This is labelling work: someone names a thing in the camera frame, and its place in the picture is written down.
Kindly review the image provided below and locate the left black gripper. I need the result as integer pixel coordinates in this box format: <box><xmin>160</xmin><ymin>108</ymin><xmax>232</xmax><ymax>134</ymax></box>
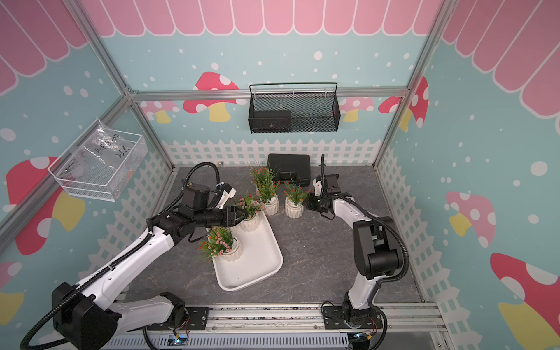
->
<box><xmin>194</xmin><ymin>206</ymin><xmax>249</xmax><ymax>228</ymax></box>

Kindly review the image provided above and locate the pink flower pot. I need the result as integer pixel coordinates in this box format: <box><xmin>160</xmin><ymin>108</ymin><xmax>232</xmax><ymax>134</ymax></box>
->
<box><xmin>198</xmin><ymin>227</ymin><xmax>242</xmax><ymax>262</ymax></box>
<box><xmin>235</xmin><ymin>193</ymin><xmax>263</xmax><ymax>232</ymax></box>

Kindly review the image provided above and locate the orange flower pot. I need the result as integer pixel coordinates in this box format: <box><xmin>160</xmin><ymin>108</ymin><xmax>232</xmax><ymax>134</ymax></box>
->
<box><xmin>284</xmin><ymin>182</ymin><xmax>311</xmax><ymax>219</ymax></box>

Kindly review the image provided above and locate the white plastic storage tray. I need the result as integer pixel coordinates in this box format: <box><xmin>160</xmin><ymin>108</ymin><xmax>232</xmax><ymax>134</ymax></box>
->
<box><xmin>213</xmin><ymin>212</ymin><xmax>284</xmax><ymax>292</ymax></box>

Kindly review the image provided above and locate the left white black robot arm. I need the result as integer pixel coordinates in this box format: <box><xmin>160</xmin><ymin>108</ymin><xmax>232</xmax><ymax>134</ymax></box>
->
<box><xmin>19</xmin><ymin>162</ymin><xmax>248</xmax><ymax>349</ymax></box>

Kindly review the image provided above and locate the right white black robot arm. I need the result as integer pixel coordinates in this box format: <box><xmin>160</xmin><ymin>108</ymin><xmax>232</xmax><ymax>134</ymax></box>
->
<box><xmin>306</xmin><ymin>155</ymin><xmax>410</xmax><ymax>328</ymax></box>

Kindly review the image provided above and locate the black box in basket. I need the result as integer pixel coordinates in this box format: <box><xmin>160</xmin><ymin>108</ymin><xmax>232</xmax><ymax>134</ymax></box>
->
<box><xmin>249</xmin><ymin>110</ymin><xmax>292</xmax><ymax>134</ymax></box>

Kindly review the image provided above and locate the black plastic tool case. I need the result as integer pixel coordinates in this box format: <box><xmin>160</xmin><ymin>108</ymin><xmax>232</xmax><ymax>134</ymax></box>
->
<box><xmin>267</xmin><ymin>153</ymin><xmax>311</xmax><ymax>187</ymax></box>

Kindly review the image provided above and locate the red flower pot front-back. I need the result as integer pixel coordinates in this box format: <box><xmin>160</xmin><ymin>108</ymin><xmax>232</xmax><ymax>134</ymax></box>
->
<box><xmin>255</xmin><ymin>179</ymin><xmax>279</xmax><ymax>217</ymax></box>

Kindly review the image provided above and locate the red flower pot rearmost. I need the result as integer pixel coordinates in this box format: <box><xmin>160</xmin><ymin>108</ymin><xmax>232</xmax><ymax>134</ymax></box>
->
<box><xmin>249</xmin><ymin>166</ymin><xmax>274</xmax><ymax>192</ymax></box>

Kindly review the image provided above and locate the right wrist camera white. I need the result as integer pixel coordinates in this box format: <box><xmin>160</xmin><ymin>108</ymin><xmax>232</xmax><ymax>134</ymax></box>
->
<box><xmin>312</xmin><ymin>176</ymin><xmax>324</xmax><ymax>198</ymax></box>

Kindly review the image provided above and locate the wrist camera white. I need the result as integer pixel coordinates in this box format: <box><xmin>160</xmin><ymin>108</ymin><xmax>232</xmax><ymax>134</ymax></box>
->
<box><xmin>215</xmin><ymin>182</ymin><xmax>236</xmax><ymax>209</ymax></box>
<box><xmin>312</xmin><ymin>176</ymin><xmax>324</xmax><ymax>198</ymax></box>

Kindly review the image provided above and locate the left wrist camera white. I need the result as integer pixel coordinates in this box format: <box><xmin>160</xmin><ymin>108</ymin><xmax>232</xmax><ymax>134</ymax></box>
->
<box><xmin>215</xmin><ymin>182</ymin><xmax>236</xmax><ymax>209</ymax></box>

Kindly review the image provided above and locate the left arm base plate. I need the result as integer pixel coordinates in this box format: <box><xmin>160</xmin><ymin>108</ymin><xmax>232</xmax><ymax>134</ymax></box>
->
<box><xmin>174</xmin><ymin>306</ymin><xmax>210</xmax><ymax>331</ymax></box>

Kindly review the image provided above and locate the black wire mesh basket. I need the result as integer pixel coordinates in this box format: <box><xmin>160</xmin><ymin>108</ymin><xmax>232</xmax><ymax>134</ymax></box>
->
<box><xmin>248</xmin><ymin>82</ymin><xmax>341</xmax><ymax>134</ymax></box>

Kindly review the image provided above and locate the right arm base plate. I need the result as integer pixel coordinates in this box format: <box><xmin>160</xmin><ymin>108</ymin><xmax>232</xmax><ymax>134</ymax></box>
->
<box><xmin>319</xmin><ymin>301</ymin><xmax>383</xmax><ymax>330</ymax></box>

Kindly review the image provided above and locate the clear acrylic wall box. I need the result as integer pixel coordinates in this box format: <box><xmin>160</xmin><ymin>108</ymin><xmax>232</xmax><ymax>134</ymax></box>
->
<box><xmin>48</xmin><ymin>120</ymin><xmax>148</xmax><ymax>202</ymax></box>

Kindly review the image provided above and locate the aluminium mounting rail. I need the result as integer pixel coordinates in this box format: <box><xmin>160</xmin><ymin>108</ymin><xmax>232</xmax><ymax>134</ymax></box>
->
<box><xmin>188</xmin><ymin>303</ymin><xmax>447</xmax><ymax>334</ymax></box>

